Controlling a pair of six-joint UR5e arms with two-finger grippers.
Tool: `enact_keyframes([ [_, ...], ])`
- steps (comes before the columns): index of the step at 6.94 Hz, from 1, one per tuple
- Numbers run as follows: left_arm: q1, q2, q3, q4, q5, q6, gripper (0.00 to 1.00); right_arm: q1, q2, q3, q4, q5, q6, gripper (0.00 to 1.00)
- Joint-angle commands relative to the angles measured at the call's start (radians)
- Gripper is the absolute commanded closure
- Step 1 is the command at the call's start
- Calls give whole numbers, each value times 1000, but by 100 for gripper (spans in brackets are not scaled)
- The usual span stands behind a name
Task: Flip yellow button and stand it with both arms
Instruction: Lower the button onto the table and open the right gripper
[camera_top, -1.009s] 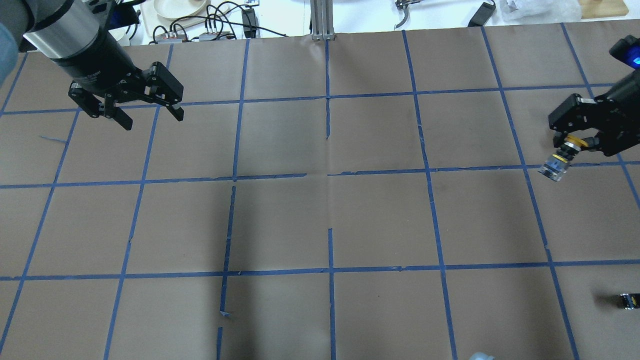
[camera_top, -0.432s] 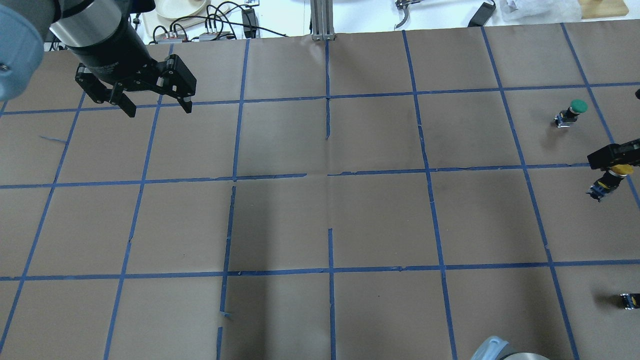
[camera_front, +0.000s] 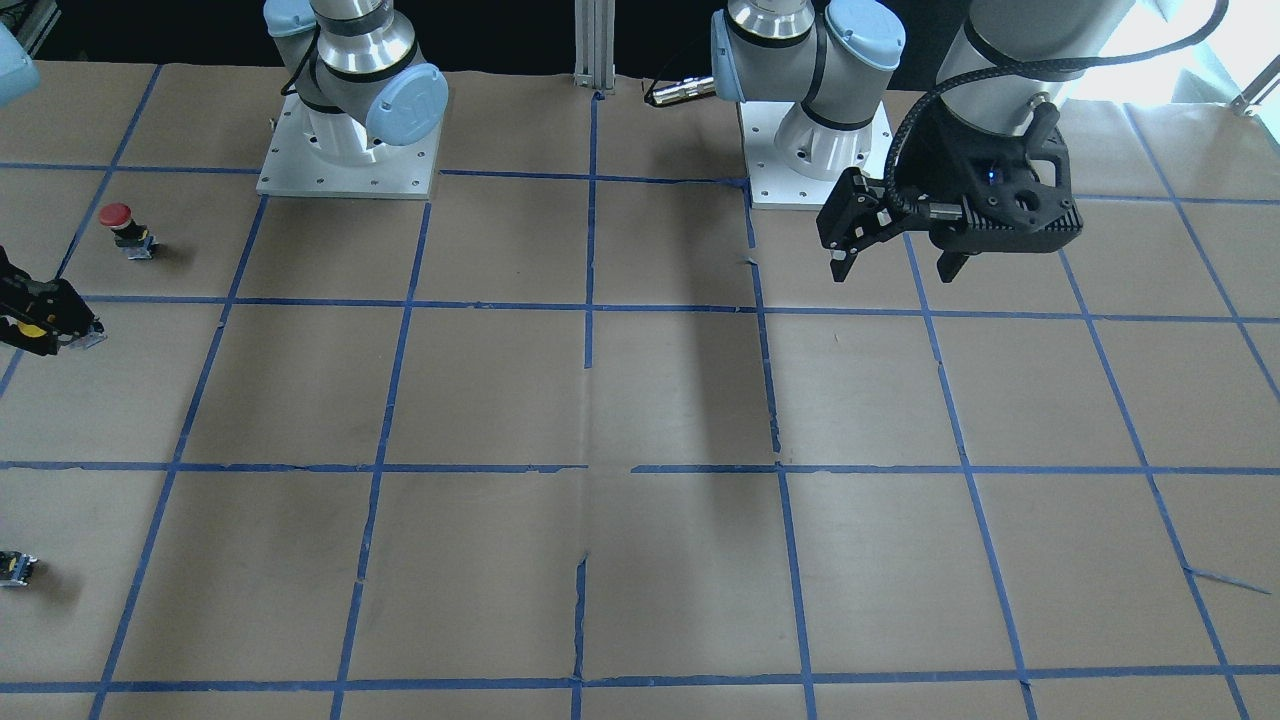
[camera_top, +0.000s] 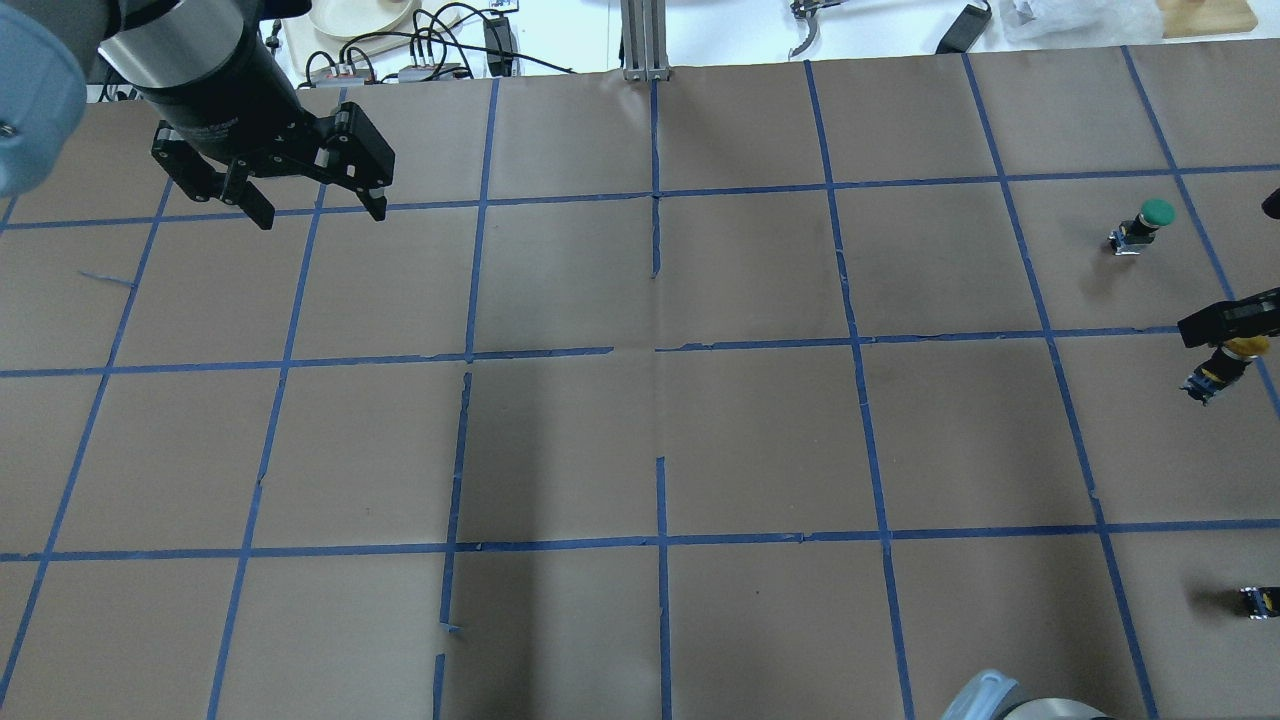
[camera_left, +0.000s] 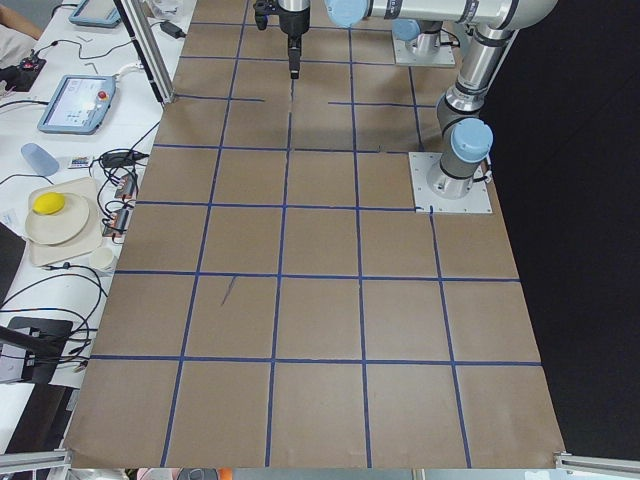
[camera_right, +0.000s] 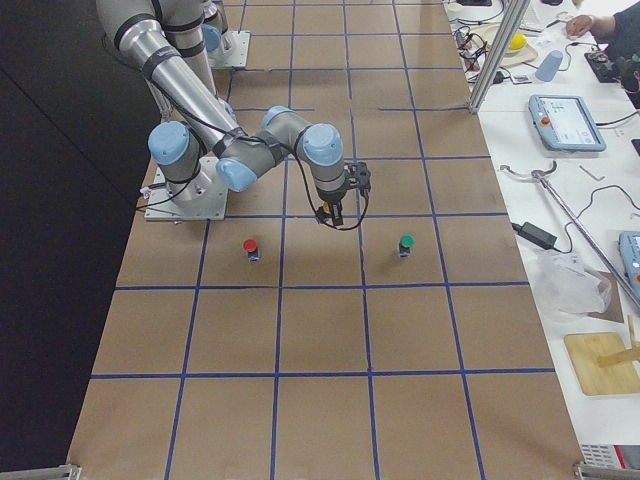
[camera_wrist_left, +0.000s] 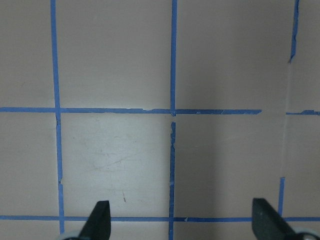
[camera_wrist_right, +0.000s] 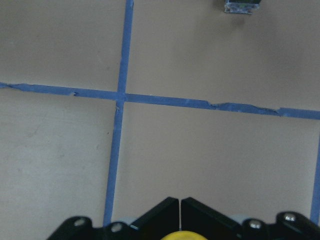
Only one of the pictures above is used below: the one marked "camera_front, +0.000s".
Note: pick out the red push button switch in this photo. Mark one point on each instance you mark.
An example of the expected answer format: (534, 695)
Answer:
(134, 240)

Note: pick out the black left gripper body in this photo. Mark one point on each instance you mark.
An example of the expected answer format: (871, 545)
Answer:
(938, 172)

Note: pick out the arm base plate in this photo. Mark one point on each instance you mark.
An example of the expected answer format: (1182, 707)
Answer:
(330, 156)
(793, 163)

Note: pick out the small black contact block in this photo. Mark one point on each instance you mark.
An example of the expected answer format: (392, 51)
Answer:
(17, 568)

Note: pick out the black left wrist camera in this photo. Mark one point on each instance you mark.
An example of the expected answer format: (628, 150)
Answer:
(1014, 192)

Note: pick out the aluminium frame post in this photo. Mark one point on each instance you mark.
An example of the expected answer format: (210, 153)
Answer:
(594, 23)

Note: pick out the yellow push button switch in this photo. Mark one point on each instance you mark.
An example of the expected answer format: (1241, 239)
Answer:
(29, 338)

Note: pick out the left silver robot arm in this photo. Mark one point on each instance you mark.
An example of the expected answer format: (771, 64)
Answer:
(836, 59)

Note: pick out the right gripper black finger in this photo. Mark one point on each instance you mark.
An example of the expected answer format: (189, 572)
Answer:
(55, 305)

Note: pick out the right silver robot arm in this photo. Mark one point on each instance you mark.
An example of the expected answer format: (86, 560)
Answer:
(361, 119)

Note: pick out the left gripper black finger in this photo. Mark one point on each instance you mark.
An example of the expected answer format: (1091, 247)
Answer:
(950, 263)
(854, 217)

